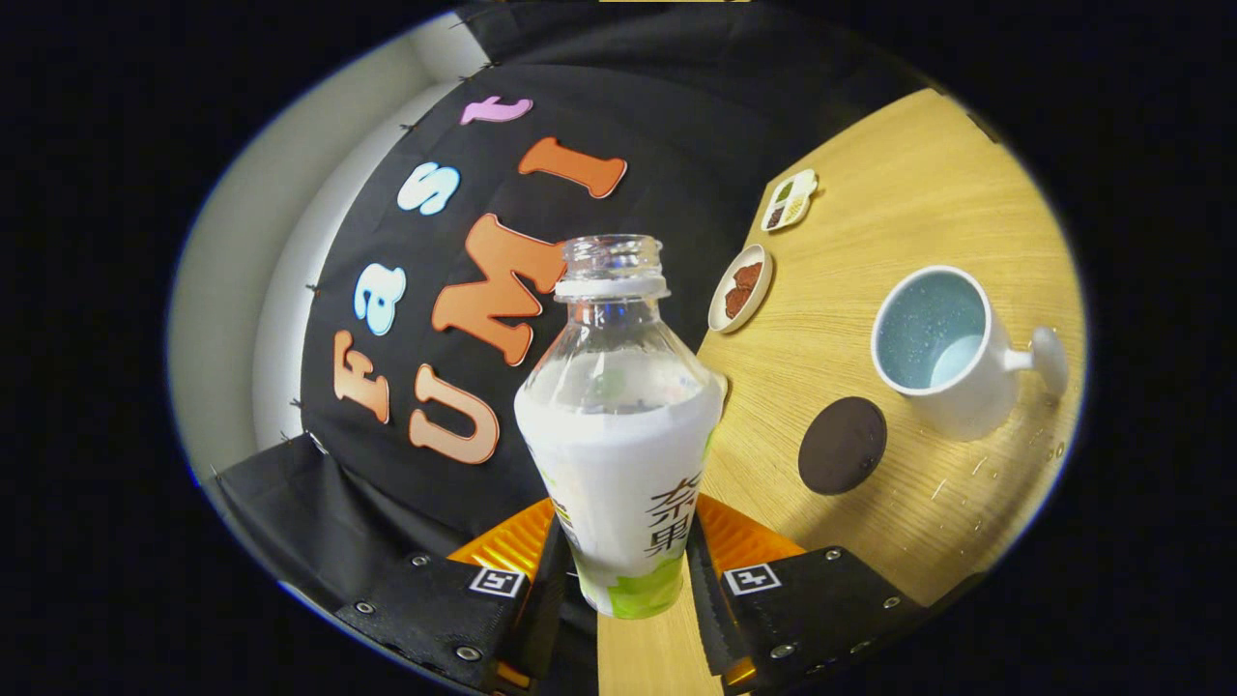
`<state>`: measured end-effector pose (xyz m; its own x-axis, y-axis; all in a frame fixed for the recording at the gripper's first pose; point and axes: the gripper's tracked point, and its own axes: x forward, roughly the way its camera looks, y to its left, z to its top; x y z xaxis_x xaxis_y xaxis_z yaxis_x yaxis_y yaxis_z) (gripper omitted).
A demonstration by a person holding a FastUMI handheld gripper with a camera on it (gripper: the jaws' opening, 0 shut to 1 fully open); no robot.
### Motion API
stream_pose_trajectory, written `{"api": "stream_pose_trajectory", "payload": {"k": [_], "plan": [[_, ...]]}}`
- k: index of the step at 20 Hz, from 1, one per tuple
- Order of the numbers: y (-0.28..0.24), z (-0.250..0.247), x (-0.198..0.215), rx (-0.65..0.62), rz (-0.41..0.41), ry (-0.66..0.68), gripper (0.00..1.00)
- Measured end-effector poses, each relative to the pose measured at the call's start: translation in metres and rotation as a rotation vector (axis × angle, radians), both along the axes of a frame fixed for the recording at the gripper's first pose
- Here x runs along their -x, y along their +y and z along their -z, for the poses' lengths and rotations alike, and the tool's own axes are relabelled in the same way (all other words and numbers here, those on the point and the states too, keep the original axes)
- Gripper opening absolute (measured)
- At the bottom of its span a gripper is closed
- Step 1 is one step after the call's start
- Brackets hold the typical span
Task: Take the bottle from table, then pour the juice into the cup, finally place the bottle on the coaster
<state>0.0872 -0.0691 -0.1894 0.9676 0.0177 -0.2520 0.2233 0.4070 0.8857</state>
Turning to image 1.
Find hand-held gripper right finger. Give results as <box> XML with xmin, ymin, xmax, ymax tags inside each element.
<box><xmin>684</xmin><ymin>493</ymin><xmax>967</xmax><ymax>692</ymax></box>

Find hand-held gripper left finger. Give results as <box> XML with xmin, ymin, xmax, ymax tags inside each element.
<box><xmin>333</xmin><ymin>498</ymin><xmax>576</xmax><ymax>692</ymax></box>

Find clear plastic juice bottle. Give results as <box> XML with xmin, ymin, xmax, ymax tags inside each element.
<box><xmin>513</xmin><ymin>234</ymin><xmax>726</xmax><ymax>621</ymax></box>

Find dark brown round coaster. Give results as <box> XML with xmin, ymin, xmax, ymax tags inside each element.
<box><xmin>798</xmin><ymin>396</ymin><xmax>888</xmax><ymax>497</ymax></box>

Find white cup with blue inside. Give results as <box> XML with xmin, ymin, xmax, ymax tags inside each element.
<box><xmin>871</xmin><ymin>266</ymin><xmax>1070</xmax><ymax>443</ymax></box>

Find small white round plate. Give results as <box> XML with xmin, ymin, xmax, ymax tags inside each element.
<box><xmin>707</xmin><ymin>244</ymin><xmax>774</xmax><ymax>335</ymax></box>

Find brown food pieces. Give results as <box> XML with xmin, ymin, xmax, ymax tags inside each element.
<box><xmin>723</xmin><ymin>261</ymin><xmax>765</xmax><ymax>321</ymax></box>

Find row of black cloth clips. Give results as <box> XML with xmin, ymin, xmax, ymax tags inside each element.
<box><xmin>208</xmin><ymin>63</ymin><xmax>496</xmax><ymax>482</ymax></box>

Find white divided condiment dish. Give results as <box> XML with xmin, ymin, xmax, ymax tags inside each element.
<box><xmin>761</xmin><ymin>169</ymin><xmax>820</xmax><ymax>233</ymax></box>

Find wooden table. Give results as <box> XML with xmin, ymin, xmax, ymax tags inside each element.
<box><xmin>596</xmin><ymin>87</ymin><xmax>1088</xmax><ymax>696</ymax></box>

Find black backdrop cloth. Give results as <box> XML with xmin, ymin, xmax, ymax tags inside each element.
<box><xmin>208</xmin><ymin>0</ymin><xmax>929</xmax><ymax>620</ymax></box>

